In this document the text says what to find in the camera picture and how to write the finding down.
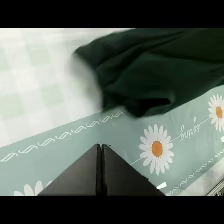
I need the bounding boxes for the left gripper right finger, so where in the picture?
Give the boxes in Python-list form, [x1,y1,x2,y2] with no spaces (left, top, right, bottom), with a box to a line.
[100,143,166,197]

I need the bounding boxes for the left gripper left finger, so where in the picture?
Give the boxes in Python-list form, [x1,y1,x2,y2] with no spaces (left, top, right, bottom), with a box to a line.
[38,143,102,197]

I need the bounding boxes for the dark green garment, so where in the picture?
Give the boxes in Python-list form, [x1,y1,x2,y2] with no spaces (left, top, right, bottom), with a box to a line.
[73,28,224,118]

